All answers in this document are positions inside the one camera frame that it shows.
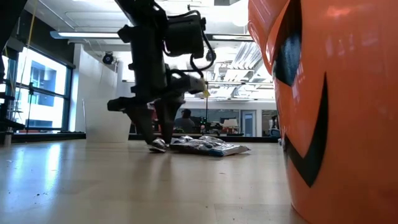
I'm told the brown chocolate bar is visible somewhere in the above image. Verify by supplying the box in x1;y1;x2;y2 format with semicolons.
148;138;168;154
170;143;215;155

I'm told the black round ceiling camera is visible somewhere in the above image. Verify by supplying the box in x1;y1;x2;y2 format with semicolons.
101;51;115;65

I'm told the orange pumpkin face bucket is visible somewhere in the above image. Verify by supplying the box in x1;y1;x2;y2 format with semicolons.
248;0;398;224

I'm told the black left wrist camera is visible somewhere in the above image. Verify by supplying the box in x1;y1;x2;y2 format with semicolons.
164;12;208;58

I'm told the yellow cable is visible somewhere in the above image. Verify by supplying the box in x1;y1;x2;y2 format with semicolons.
15;0;39;103

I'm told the long ceiling light bar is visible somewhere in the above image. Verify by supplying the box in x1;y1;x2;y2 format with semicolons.
49;30;122;40
211;34;254;42

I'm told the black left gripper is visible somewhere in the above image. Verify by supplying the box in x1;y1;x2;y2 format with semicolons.
107;24;206;146

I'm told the white ghost face bucket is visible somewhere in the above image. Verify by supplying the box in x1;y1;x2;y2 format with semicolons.
82;98;133;143

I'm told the black tripod stand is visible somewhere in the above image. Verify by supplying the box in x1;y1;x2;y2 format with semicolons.
26;81;35;131

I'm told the person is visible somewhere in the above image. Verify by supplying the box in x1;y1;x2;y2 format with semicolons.
174;108;197;134

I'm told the grey glass door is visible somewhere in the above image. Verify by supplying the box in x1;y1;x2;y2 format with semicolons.
241;110;257;138

